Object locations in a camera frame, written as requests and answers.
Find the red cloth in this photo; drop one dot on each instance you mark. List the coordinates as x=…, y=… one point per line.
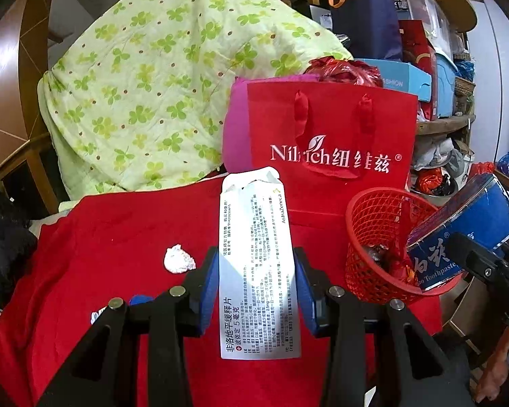
x=110, y=241

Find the blue toothpaste box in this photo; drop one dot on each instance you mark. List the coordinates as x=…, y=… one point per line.
x=483, y=216

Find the wicker basket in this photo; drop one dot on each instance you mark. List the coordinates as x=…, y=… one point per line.
x=465, y=86

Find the blue shoebox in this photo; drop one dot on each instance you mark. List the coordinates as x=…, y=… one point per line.
x=407, y=78

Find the blue plastic wrapper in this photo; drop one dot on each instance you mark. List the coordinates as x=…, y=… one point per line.
x=139, y=299

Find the dark wrapper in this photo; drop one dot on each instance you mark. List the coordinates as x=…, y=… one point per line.
x=377, y=255

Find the crumpled red plastic bag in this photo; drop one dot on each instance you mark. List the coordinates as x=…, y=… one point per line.
x=343, y=70

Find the light blue plastic box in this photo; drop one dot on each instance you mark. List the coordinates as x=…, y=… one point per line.
x=446, y=80

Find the person's right hand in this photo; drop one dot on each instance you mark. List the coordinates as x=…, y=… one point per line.
x=494, y=369

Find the grey clothes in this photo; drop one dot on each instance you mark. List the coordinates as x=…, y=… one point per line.
x=437, y=152

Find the black jacket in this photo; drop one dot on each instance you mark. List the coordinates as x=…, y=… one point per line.
x=4, y=241

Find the red gift box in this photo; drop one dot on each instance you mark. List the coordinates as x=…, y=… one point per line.
x=418, y=51

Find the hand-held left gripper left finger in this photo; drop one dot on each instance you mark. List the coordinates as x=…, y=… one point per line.
x=210, y=290

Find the cardboard box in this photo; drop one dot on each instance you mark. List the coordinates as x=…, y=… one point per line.
x=466, y=309

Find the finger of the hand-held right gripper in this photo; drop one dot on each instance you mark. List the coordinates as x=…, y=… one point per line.
x=471, y=252

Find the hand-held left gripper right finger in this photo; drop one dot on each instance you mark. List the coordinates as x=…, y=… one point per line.
x=302, y=292

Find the clear plastic storage box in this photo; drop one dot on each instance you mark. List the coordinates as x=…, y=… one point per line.
x=424, y=8

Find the white medicine box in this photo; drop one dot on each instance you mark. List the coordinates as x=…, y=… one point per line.
x=258, y=263

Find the blue plastic bag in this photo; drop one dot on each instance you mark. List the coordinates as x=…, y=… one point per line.
x=465, y=70
x=507, y=163

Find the red mesh basket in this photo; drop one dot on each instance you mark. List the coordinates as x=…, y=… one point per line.
x=364, y=229

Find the red paper bag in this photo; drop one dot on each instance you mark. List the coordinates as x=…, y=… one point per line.
x=271, y=110

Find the green floral quilt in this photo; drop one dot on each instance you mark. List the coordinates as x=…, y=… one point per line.
x=152, y=72

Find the white tissue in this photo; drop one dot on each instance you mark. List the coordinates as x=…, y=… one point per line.
x=178, y=259

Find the red wrapper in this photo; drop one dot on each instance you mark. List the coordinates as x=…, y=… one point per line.
x=403, y=271

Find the pink pillow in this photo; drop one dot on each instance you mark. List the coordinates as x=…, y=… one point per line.
x=235, y=135

